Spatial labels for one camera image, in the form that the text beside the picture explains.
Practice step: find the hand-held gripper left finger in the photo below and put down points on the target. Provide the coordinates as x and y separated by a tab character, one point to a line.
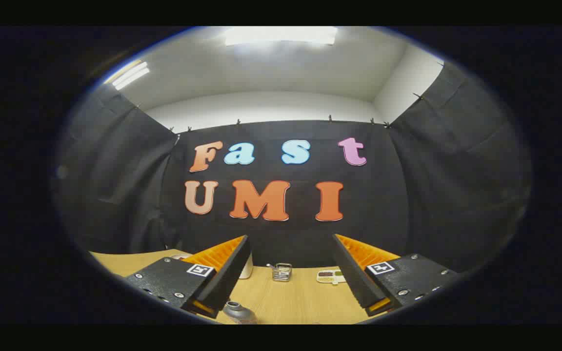
227	278

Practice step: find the silver juice bottle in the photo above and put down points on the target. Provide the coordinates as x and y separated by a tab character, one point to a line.
238	312

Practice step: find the white divided snack tray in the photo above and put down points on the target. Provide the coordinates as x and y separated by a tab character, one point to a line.
331	277

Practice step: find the ceiling strip light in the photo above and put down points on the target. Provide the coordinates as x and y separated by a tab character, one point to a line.
130	75

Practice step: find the wooden table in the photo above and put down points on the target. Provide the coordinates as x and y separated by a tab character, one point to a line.
295	300

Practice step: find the cream white box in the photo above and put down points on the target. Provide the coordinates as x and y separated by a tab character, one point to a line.
247	267

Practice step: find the large ceiling light panel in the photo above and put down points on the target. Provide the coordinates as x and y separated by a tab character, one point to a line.
281	35

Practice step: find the black backdrop cloth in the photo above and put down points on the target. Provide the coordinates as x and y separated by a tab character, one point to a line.
286	234

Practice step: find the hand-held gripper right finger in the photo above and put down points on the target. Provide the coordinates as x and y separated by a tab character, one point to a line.
354	278

